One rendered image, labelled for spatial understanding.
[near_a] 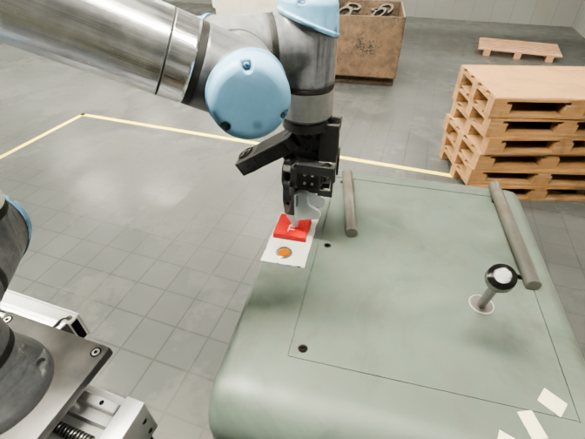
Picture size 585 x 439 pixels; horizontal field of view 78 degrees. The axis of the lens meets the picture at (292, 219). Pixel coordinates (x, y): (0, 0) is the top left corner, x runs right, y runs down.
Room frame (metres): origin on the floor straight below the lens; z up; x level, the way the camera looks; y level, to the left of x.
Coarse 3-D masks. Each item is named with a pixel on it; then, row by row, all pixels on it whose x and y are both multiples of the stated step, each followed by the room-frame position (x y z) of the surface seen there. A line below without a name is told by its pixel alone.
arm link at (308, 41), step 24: (288, 0) 0.47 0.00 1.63; (312, 0) 0.47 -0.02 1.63; (336, 0) 0.49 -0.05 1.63; (288, 24) 0.47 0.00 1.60; (312, 24) 0.46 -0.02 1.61; (336, 24) 0.48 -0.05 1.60; (288, 48) 0.46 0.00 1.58; (312, 48) 0.46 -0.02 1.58; (336, 48) 0.49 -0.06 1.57; (288, 72) 0.47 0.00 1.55; (312, 72) 0.46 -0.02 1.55
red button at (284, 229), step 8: (280, 216) 0.53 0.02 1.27; (280, 224) 0.51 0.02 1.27; (288, 224) 0.51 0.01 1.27; (304, 224) 0.51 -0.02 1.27; (280, 232) 0.49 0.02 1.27; (288, 232) 0.49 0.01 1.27; (296, 232) 0.49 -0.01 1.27; (304, 232) 0.49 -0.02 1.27; (296, 240) 0.47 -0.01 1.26; (304, 240) 0.47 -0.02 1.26
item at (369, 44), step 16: (352, 0) 6.02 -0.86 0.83; (368, 0) 5.97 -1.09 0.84; (352, 16) 4.89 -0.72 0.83; (368, 16) 4.85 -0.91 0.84; (384, 16) 5.34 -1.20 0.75; (400, 16) 5.37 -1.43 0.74; (352, 32) 4.89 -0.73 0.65; (368, 32) 4.85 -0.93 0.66; (384, 32) 4.81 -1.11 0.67; (400, 32) 4.77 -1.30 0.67; (352, 48) 4.88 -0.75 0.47; (368, 48) 4.84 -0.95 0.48; (384, 48) 4.80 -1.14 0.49; (400, 48) 4.76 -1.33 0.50; (336, 64) 4.92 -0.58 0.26; (352, 64) 4.88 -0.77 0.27; (368, 64) 4.84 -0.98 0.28; (384, 64) 4.80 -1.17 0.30; (336, 80) 5.03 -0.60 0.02; (352, 80) 4.99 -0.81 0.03; (368, 80) 4.95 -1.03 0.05; (384, 80) 4.91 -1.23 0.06
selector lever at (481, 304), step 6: (474, 294) 0.35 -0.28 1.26; (480, 294) 0.35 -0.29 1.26; (486, 294) 0.30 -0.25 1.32; (492, 294) 0.29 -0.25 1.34; (468, 300) 0.34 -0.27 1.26; (474, 300) 0.34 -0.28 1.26; (480, 300) 0.32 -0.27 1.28; (486, 300) 0.31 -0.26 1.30; (474, 306) 0.33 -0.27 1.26; (480, 306) 0.33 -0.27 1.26; (486, 306) 0.33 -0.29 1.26; (492, 306) 0.33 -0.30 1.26; (480, 312) 0.32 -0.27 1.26; (486, 312) 0.32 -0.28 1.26; (492, 312) 0.32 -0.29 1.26
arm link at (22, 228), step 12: (0, 192) 0.42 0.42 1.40; (0, 204) 0.40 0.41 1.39; (12, 204) 0.45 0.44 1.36; (0, 216) 0.39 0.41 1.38; (12, 216) 0.42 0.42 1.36; (24, 216) 0.44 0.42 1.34; (0, 228) 0.38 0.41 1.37; (12, 228) 0.40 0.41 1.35; (24, 228) 0.43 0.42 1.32; (0, 240) 0.37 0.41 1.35; (12, 240) 0.39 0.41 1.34; (24, 240) 0.41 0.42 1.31; (0, 252) 0.36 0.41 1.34; (12, 252) 0.38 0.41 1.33; (24, 252) 0.42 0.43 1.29; (0, 264) 0.34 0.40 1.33; (12, 264) 0.36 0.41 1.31; (12, 276) 0.36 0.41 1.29
